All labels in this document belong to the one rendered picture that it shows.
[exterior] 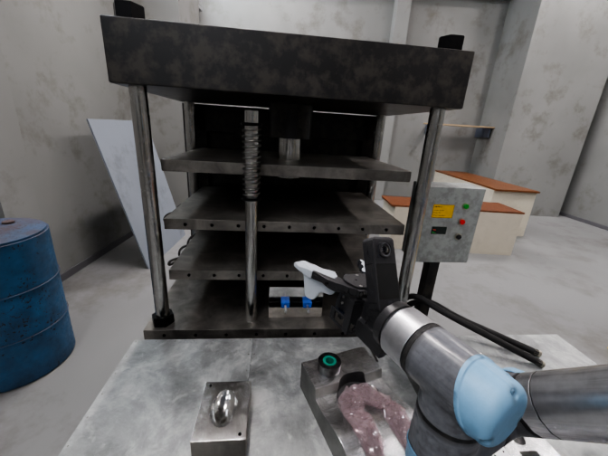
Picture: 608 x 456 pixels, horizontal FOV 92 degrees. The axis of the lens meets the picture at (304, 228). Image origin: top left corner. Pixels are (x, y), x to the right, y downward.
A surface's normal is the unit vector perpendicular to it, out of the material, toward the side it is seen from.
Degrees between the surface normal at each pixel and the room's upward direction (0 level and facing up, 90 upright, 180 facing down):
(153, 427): 0
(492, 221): 90
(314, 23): 90
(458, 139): 90
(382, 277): 60
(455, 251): 90
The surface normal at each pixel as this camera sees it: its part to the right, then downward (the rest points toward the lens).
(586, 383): -0.84, -0.54
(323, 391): 0.39, 0.14
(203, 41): 0.09, 0.33
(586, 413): -0.91, 0.03
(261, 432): 0.06, -0.95
